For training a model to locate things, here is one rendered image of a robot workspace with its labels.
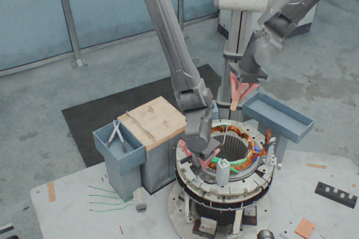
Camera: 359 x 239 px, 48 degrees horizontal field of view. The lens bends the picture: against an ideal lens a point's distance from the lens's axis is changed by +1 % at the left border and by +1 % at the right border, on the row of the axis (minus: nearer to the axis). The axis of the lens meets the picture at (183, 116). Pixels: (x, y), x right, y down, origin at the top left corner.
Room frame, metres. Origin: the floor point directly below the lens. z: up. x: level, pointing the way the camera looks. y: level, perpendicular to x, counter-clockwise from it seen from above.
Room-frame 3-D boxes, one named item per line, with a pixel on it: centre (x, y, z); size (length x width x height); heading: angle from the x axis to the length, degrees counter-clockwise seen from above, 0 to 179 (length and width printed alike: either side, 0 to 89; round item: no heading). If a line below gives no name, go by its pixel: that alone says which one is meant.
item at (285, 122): (1.10, -0.36, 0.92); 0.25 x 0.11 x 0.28; 47
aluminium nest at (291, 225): (0.78, -0.42, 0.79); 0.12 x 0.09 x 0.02; 143
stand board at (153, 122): (1.06, 0.11, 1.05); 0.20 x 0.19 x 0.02; 129
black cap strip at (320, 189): (0.93, -0.59, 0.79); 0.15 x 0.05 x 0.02; 61
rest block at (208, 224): (0.76, -0.09, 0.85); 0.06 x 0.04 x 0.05; 72
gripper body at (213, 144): (0.78, -0.05, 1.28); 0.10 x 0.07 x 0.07; 47
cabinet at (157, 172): (1.06, 0.11, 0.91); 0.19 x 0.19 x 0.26; 39
